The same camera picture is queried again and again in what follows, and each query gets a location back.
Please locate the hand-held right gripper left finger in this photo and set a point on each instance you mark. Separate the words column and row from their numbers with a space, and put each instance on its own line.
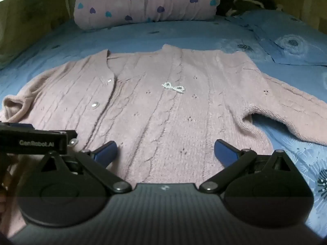
column 106, row 151

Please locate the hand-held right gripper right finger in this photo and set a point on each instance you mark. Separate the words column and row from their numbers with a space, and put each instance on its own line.
column 224, row 153

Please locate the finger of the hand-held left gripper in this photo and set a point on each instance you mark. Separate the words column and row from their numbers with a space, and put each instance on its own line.
column 21, row 125

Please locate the pink knit cardigan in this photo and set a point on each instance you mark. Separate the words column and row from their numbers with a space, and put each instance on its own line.
column 158, row 112

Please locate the blue floral bedsheet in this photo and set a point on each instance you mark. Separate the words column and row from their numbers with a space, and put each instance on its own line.
column 153, row 35

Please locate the blue floral pillow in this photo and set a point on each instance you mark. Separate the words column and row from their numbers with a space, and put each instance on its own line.
column 288, row 40

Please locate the dark cloth with white trim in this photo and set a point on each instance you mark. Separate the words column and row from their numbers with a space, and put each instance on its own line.
column 245, row 3

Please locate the pink heart-print rolled blanket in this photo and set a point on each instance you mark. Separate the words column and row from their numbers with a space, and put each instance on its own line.
column 145, row 2

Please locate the wooden bed frame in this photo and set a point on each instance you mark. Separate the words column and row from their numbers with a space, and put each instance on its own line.
column 316, row 10

